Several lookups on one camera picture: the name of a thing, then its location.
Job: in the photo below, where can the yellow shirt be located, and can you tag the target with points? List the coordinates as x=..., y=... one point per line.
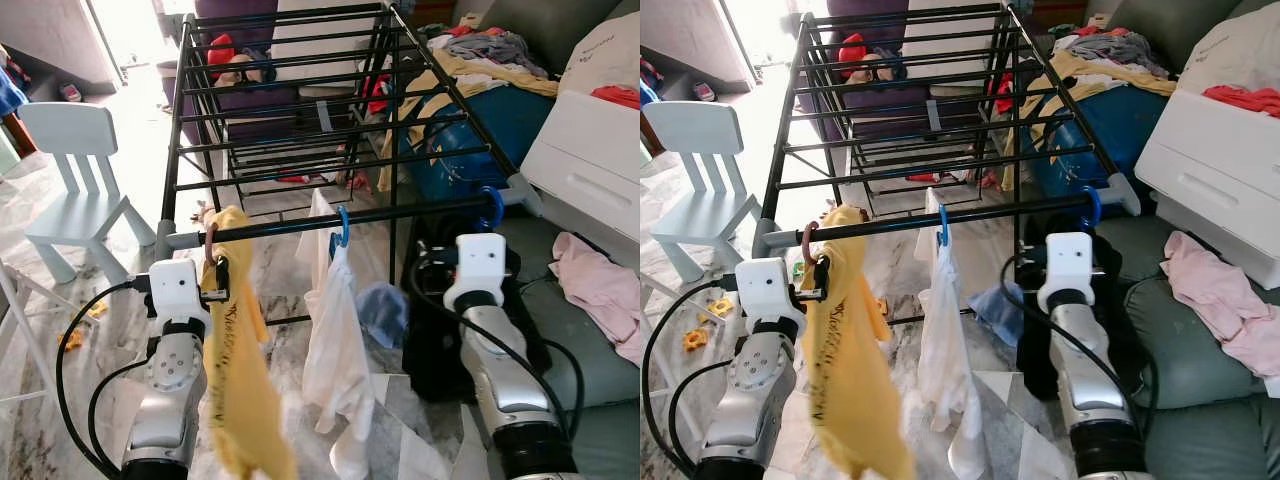
x=850, y=380
x=240, y=380

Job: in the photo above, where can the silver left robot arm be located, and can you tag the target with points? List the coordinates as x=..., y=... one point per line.
x=755, y=390
x=170, y=390

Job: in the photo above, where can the blue clothes hanger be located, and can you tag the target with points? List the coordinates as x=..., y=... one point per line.
x=495, y=205
x=343, y=225
x=1093, y=205
x=943, y=225

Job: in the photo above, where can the black metal drying rack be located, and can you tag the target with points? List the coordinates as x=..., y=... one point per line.
x=1000, y=214
x=280, y=228

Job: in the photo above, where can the light blue cloth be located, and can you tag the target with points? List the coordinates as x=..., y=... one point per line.
x=385, y=315
x=995, y=312

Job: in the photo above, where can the black garment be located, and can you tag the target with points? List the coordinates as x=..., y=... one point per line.
x=440, y=350
x=1035, y=350

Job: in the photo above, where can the white garment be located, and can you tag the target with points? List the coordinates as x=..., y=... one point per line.
x=945, y=340
x=335, y=340

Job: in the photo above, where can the blue suitcase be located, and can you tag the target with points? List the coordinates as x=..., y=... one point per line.
x=1090, y=130
x=470, y=140

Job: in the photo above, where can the light blue kids chair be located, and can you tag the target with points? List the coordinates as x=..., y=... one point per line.
x=85, y=200
x=700, y=200

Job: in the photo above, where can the pink garment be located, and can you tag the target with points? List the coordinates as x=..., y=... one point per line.
x=1215, y=290
x=600, y=285

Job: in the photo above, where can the purple armchair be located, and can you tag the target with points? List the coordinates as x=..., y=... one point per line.
x=245, y=100
x=870, y=100

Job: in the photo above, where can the white drawer unit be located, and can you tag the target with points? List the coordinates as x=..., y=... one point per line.
x=590, y=160
x=1210, y=160

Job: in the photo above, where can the green leather sofa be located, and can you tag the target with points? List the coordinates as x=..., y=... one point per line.
x=1200, y=400
x=590, y=400

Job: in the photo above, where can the mixed clothes pile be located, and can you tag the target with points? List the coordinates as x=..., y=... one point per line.
x=1110, y=50
x=490, y=50

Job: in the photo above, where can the red garment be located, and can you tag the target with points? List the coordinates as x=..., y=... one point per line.
x=1245, y=100
x=618, y=96

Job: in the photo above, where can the white pillow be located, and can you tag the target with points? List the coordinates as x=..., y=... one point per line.
x=605, y=55
x=1235, y=55

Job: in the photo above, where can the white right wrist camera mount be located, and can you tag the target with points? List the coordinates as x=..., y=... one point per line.
x=478, y=262
x=1068, y=262

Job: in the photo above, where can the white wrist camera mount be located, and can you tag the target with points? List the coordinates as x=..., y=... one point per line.
x=178, y=290
x=1068, y=262
x=765, y=290
x=478, y=262

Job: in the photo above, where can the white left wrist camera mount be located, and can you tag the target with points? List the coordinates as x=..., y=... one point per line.
x=178, y=290
x=765, y=290

